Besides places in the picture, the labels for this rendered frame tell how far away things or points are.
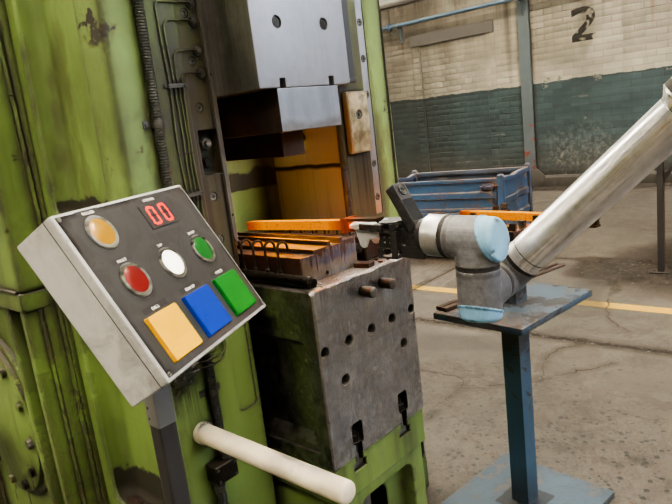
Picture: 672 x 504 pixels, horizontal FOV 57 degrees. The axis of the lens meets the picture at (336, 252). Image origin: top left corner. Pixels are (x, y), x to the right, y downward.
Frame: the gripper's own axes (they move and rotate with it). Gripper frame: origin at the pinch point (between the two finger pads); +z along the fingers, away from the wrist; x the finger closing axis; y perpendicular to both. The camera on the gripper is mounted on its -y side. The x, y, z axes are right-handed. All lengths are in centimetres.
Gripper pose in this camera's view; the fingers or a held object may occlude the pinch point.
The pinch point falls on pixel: (356, 222)
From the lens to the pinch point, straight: 145.4
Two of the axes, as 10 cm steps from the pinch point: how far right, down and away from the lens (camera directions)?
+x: 6.6, -2.3, 7.2
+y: 1.1, 9.7, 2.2
